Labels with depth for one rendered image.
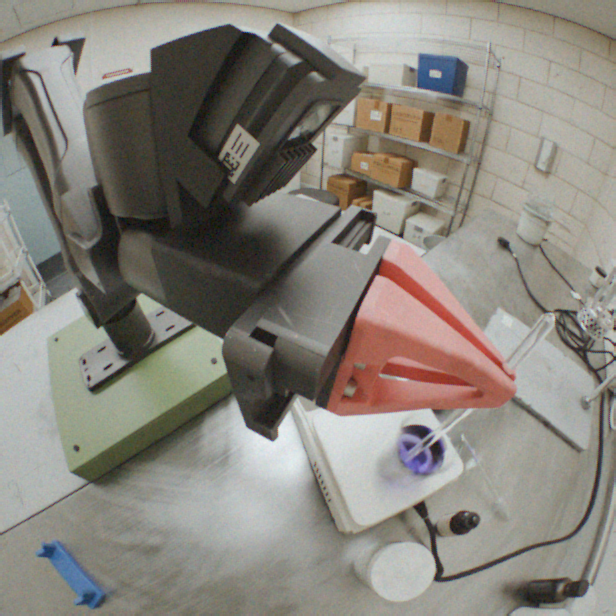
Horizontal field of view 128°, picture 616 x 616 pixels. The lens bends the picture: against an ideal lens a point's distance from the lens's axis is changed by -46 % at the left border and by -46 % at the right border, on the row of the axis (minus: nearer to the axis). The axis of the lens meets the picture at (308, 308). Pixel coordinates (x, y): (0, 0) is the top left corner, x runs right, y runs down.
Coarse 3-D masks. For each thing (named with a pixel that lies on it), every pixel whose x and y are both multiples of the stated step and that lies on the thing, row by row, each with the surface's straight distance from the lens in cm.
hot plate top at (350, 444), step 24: (336, 432) 26; (360, 432) 27; (384, 432) 27; (336, 456) 26; (360, 456) 26; (336, 480) 25; (360, 480) 26; (432, 480) 28; (360, 504) 25; (384, 504) 26; (408, 504) 26
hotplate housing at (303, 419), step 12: (300, 408) 31; (300, 420) 30; (300, 432) 33; (312, 432) 28; (312, 444) 28; (312, 456) 30; (324, 456) 27; (324, 468) 28; (324, 480) 28; (324, 492) 31; (336, 492) 27; (336, 504) 27; (420, 504) 32; (336, 516) 30; (348, 516) 27; (420, 516) 33; (348, 528) 27; (360, 528) 27
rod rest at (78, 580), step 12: (36, 552) 45; (48, 552) 45; (60, 552) 45; (60, 564) 45; (72, 564) 44; (72, 576) 44; (84, 576) 43; (72, 588) 45; (84, 588) 43; (96, 588) 42; (84, 600) 42; (96, 600) 42
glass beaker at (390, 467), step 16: (416, 416) 22; (432, 416) 22; (448, 416) 22; (448, 432) 23; (464, 432) 21; (384, 448) 23; (448, 448) 23; (464, 448) 21; (384, 464) 23; (400, 464) 19; (448, 464) 22; (384, 480) 25; (400, 480) 23; (416, 480) 22
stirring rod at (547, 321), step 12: (552, 312) 10; (540, 324) 10; (552, 324) 10; (528, 336) 11; (540, 336) 11; (516, 348) 11; (528, 348) 11; (516, 360) 11; (504, 372) 12; (456, 420) 15; (432, 432) 17; (444, 432) 16; (420, 444) 19; (408, 456) 21
